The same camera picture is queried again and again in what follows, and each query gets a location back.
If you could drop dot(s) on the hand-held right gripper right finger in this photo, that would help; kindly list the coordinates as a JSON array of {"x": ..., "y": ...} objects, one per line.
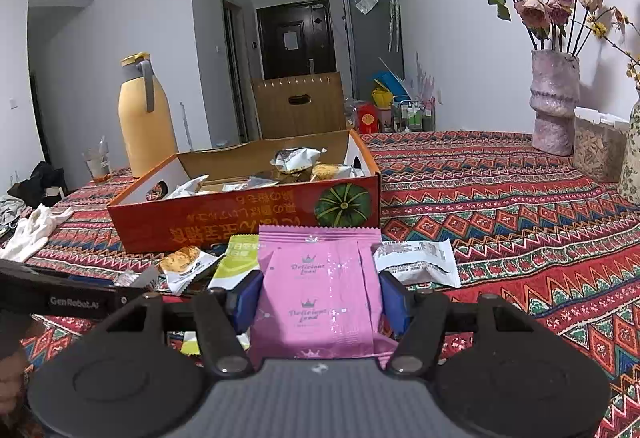
[{"x": 392, "y": 303}]

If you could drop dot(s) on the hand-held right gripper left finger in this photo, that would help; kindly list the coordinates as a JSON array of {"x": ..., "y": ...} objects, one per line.
[{"x": 247, "y": 300}]

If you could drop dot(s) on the green snack packet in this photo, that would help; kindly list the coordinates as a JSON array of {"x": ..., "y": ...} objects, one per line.
[{"x": 235, "y": 263}]

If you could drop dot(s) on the white snack packet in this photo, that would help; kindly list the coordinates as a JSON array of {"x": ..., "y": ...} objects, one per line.
[{"x": 420, "y": 263}]

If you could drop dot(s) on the silver snack wrapper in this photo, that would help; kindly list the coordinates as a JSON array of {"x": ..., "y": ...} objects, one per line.
[{"x": 127, "y": 279}]

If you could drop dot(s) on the pink snack packet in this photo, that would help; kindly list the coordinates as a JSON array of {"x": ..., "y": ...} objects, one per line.
[{"x": 315, "y": 288}]

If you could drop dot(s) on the clear cake snack packet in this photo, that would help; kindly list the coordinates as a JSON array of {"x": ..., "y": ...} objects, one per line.
[{"x": 180, "y": 260}]

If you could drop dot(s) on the red cardboard box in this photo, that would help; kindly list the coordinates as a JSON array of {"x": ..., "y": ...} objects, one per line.
[{"x": 225, "y": 223}]

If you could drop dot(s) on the pile of assorted snack packets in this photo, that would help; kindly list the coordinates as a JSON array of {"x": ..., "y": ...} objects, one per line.
[{"x": 297, "y": 160}]

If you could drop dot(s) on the person's left hand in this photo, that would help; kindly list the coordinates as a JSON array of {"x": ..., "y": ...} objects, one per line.
[{"x": 10, "y": 380}]

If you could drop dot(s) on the white cotton glove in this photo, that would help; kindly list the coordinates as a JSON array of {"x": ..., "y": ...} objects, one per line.
[{"x": 30, "y": 233}]

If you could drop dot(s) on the light grey clothes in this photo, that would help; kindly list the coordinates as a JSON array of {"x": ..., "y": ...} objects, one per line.
[{"x": 10, "y": 213}]

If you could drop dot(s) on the dark cloth pile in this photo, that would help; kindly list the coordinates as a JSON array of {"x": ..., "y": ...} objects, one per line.
[{"x": 40, "y": 180}]

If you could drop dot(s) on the glass cup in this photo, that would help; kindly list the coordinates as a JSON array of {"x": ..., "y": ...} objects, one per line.
[{"x": 97, "y": 165}]

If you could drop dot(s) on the yellow thermos jug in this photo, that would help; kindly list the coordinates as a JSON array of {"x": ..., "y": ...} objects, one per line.
[{"x": 147, "y": 137}]

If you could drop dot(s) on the white thin pole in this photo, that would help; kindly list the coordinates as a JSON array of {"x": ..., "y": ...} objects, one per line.
[{"x": 186, "y": 127}]

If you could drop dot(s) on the brown cardboard box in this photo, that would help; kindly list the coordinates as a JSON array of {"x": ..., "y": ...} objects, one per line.
[{"x": 280, "y": 117}]

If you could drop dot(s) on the red tin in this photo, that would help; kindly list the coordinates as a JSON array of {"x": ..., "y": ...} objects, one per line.
[{"x": 369, "y": 117}]

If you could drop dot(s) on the blue plastic bin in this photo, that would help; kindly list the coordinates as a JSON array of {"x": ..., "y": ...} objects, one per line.
[{"x": 387, "y": 82}]

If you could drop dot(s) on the pink dried grass bunch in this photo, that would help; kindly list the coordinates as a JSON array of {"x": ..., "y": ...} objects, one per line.
[{"x": 425, "y": 77}]

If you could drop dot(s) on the pink textured vase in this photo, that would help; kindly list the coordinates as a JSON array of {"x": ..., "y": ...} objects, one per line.
[{"x": 552, "y": 117}]

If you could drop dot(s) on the dark entrance door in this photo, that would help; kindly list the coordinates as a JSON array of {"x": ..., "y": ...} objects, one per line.
[{"x": 272, "y": 52}]

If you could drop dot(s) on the grey refrigerator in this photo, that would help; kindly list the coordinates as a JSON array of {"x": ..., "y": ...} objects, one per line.
[{"x": 372, "y": 52}]

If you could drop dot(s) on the clear plastic food container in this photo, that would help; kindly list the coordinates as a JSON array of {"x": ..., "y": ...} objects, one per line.
[{"x": 595, "y": 150}]

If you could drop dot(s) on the floral patterned vase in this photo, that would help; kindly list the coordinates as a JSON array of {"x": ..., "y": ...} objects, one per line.
[{"x": 631, "y": 157}]

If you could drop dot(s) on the white folded umbrella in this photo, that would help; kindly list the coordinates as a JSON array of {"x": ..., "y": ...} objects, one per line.
[{"x": 395, "y": 17}]

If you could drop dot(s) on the clear document pouch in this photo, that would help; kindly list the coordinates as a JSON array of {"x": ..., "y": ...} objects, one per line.
[{"x": 367, "y": 2}]

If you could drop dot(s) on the yellow flower sprigs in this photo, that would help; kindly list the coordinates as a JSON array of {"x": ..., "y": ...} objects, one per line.
[{"x": 634, "y": 70}]

